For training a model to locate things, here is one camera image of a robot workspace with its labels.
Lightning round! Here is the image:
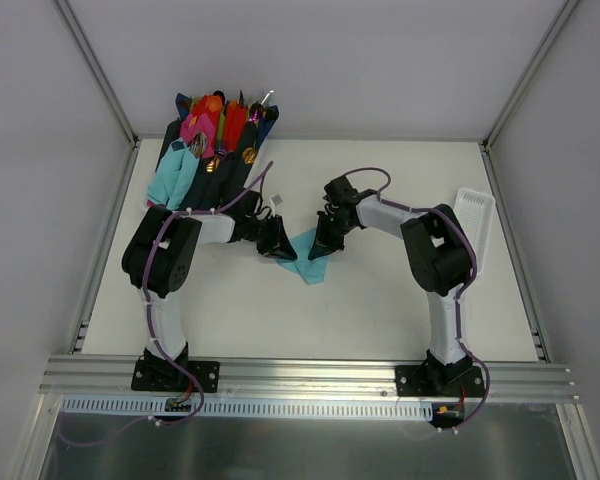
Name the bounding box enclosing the white utensil tray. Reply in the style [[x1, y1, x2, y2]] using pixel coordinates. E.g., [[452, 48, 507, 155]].
[[454, 188, 496, 275]]

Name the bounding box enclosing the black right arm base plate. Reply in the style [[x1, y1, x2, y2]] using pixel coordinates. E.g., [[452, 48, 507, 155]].
[[394, 363, 486, 398]]

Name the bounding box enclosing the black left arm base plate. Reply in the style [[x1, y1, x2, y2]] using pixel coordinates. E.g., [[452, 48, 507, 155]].
[[131, 355, 221, 393]]

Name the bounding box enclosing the red rolled napkin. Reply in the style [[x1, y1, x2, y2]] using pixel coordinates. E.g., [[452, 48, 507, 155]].
[[221, 100, 248, 152]]

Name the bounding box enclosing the light blue paper napkin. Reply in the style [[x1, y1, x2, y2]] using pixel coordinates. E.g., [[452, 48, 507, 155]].
[[276, 228, 328, 285]]

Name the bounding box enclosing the white slotted cable duct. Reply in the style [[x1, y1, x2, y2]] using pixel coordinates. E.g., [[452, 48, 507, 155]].
[[60, 395, 433, 422]]

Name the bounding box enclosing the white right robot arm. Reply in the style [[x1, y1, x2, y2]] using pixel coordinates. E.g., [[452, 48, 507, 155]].
[[308, 190, 477, 396]]

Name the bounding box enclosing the aluminium front rail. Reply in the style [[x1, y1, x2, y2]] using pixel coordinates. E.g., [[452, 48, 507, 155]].
[[38, 354, 581, 404]]

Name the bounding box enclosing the dark navy rolled napkin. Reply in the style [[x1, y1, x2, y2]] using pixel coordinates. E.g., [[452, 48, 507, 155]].
[[178, 151, 252, 210]]

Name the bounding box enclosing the white plastic basket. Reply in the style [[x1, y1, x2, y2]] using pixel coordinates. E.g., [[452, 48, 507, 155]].
[[141, 141, 247, 210]]

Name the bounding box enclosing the magenta rolled napkin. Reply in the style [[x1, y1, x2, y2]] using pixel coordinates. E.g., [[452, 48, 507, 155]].
[[179, 113, 217, 158]]

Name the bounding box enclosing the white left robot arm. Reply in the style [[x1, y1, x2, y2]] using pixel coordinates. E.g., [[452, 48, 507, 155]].
[[121, 205, 297, 390]]

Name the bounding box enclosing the light blue rolled napkin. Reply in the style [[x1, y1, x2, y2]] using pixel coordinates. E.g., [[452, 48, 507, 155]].
[[147, 138, 199, 210]]

